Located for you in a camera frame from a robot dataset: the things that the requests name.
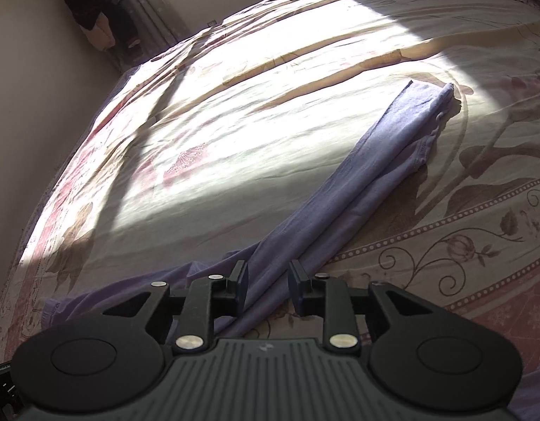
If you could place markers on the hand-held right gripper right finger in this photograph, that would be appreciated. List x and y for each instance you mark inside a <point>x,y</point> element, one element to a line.
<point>294,289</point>

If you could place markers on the grey star curtain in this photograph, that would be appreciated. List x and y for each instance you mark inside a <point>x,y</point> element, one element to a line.
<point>151,13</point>

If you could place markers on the hanging pink garment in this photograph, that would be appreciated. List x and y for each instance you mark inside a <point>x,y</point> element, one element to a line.
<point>101,35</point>

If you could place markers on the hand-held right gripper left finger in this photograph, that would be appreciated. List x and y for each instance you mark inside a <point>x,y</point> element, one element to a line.
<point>241,289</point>

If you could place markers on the purple pants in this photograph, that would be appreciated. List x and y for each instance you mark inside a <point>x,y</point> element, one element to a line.
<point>362,184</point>

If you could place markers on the hanging dark jacket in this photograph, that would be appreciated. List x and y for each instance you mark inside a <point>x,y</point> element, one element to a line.
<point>99,4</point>

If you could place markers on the floral bed sheet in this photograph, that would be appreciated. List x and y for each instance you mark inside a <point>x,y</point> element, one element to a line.
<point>252,96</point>

